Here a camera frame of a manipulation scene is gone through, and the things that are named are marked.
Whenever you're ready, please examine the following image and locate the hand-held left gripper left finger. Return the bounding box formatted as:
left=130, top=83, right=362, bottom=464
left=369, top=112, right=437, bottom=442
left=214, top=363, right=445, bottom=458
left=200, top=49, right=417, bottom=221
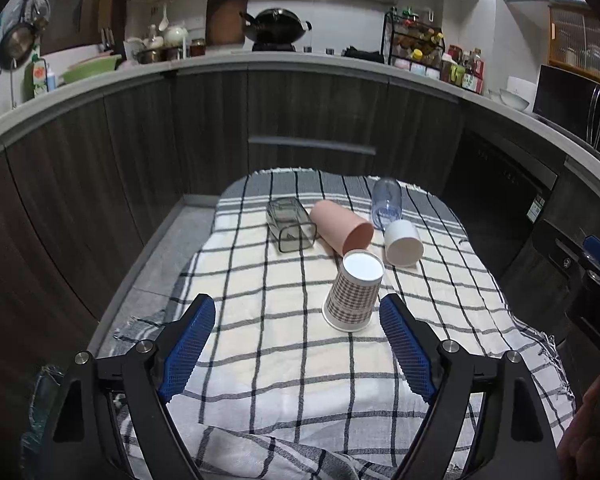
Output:
left=40, top=292, right=218, bottom=480

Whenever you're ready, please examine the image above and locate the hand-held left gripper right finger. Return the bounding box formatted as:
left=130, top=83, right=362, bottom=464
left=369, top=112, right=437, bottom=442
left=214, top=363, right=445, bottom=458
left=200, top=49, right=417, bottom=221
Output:
left=378, top=293, right=562, bottom=480

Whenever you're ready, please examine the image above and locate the plaid paper cup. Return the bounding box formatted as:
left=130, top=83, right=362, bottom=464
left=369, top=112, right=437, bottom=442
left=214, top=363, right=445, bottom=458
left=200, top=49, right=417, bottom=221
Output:
left=322, top=249, right=385, bottom=333

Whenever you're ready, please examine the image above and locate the white plastic cup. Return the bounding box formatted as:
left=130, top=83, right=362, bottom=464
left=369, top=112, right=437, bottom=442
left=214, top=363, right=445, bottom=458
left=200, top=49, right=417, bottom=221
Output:
left=383, top=219, right=424, bottom=267

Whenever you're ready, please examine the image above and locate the pink plastic cup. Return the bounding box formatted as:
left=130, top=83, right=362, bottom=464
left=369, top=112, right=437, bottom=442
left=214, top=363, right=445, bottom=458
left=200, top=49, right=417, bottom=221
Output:
left=309, top=200, right=375, bottom=257

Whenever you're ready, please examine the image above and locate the dark transparent square cup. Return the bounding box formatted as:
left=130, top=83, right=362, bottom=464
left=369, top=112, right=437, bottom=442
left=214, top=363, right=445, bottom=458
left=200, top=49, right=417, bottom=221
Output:
left=266, top=197, right=317, bottom=254

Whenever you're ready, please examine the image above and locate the person's right hand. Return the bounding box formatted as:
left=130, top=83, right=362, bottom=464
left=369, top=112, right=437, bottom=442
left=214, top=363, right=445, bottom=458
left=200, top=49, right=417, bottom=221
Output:
left=555, top=372, right=600, bottom=480

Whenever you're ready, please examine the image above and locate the black dishwasher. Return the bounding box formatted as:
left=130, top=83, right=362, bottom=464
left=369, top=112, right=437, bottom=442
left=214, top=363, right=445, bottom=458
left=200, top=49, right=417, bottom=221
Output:
left=442, top=129, right=562, bottom=282

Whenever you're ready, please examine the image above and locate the checkered tablecloth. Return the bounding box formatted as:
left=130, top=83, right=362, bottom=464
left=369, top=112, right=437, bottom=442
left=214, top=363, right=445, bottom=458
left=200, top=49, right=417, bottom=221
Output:
left=112, top=167, right=579, bottom=480

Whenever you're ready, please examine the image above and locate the clear blue plastic bottle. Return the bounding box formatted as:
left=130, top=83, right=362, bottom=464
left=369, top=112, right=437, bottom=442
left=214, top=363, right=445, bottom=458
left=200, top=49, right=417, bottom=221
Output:
left=370, top=177, right=404, bottom=231

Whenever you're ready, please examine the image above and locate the black microwave oven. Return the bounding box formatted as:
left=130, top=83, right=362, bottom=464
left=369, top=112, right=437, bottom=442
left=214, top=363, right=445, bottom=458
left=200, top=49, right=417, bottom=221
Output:
left=532, top=64, right=600, bottom=162

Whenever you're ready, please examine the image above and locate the white bowl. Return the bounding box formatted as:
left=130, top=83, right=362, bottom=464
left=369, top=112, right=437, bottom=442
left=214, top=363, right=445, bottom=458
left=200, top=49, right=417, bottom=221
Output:
left=498, top=88, right=531, bottom=112

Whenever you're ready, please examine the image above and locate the dark teal fabric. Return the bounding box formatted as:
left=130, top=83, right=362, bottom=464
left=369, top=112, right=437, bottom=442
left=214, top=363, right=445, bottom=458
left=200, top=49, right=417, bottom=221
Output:
left=22, top=364, right=72, bottom=480

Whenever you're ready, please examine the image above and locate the wooden glass-door cabinet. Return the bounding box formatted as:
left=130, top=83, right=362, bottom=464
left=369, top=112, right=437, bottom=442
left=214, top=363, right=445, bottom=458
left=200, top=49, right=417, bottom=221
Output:
left=548, top=3, right=600, bottom=94

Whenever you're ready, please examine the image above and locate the black spice rack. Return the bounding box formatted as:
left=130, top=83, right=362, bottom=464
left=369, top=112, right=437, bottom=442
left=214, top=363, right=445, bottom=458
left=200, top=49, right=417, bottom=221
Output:
left=382, top=7, right=447, bottom=69

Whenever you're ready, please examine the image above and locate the black cloth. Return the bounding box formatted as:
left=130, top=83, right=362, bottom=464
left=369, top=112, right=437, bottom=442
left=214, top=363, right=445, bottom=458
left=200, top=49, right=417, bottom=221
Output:
left=340, top=45, right=385, bottom=64

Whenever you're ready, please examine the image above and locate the metal cooking pot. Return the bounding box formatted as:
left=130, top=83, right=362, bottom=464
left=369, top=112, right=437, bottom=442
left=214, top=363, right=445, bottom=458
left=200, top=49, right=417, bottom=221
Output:
left=134, top=45, right=184, bottom=65

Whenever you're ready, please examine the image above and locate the green plastic basin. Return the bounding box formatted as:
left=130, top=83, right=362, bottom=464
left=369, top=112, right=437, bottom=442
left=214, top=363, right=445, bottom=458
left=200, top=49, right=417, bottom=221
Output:
left=60, top=53, right=124, bottom=85

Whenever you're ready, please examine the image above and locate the green dish soap bottle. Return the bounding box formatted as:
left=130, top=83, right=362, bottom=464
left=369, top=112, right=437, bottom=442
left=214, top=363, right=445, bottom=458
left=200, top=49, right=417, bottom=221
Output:
left=29, top=57, right=50, bottom=101

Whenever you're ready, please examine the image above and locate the gas stove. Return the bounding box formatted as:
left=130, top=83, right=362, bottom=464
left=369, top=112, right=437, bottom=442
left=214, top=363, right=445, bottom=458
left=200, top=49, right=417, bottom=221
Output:
left=251, top=41, right=299, bottom=53

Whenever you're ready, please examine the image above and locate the white teapot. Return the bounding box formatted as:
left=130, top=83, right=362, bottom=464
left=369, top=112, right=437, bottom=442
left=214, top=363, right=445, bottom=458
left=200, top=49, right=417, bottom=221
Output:
left=162, top=24, right=190, bottom=47

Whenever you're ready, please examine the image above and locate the wooden cutting board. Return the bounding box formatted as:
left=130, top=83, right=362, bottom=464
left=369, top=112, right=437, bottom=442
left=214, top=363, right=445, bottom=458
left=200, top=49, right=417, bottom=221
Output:
left=205, top=0, right=250, bottom=47

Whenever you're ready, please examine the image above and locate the black wok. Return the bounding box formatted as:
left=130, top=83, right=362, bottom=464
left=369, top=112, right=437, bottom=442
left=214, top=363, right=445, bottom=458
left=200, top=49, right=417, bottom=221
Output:
left=239, top=7, right=314, bottom=46

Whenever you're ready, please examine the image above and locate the hanging frying pan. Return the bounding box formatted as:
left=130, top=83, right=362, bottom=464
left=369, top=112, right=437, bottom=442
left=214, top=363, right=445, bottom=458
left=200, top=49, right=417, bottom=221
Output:
left=0, top=19, right=37, bottom=72

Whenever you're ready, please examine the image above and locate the metal drawer handle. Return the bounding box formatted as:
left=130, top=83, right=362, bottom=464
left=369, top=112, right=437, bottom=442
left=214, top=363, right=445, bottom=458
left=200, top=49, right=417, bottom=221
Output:
left=248, top=134, right=378, bottom=156

